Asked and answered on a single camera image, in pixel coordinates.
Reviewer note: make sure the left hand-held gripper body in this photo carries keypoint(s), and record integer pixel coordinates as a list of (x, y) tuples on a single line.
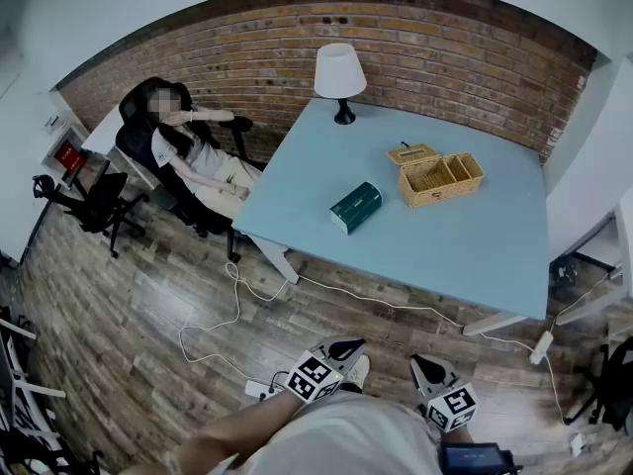
[(312, 380)]

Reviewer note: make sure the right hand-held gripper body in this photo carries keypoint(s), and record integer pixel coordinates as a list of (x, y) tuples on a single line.
[(452, 406)]

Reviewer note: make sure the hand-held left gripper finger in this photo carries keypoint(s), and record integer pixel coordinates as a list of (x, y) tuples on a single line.
[(352, 356), (341, 345)]

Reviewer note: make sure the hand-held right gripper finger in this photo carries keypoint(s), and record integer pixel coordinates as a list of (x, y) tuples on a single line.
[(420, 379), (437, 371)]

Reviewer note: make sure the dark green box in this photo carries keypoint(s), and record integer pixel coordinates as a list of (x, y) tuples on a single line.
[(356, 207)]

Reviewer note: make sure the wicker basket with lid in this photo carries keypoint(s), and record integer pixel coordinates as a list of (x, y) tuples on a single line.
[(435, 176)]

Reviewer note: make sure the person's right forearm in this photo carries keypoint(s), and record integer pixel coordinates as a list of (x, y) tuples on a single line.
[(457, 436)]

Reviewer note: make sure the person's left forearm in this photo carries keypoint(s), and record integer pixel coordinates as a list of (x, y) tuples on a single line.
[(247, 421)]

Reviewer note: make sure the person's white shoe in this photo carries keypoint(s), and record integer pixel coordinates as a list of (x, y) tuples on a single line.
[(360, 370)]

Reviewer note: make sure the white power strip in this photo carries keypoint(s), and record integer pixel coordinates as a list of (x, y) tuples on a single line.
[(540, 348), (257, 389)]

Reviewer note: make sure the black wrist display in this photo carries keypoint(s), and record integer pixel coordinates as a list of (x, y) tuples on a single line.
[(472, 459)]

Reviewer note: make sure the person's white shirt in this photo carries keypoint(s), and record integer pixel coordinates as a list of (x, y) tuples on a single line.
[(346, 438)]

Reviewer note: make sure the white table leg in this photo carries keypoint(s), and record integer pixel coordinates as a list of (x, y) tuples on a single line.
[(494, 323), (277, 260)]

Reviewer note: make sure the small white adapter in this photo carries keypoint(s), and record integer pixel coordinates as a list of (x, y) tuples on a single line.
[(577, 446)]

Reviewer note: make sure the black swivel chair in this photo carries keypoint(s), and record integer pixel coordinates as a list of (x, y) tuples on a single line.
[(615, 389)]

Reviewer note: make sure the black office chair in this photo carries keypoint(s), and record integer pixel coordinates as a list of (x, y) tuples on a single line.
[(106, 201), (143, 146)]

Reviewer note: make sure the white shade table lamp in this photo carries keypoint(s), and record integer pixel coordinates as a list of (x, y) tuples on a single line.
[(340, 69)]

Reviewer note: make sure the white metal rack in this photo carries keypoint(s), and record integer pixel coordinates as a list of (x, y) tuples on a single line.
[(15, 389)]

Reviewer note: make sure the white desk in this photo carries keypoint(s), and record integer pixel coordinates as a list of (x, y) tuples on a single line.
[(101, 134)]

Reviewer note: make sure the red fire cabinet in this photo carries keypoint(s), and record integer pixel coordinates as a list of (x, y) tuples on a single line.
[(68, 157)]

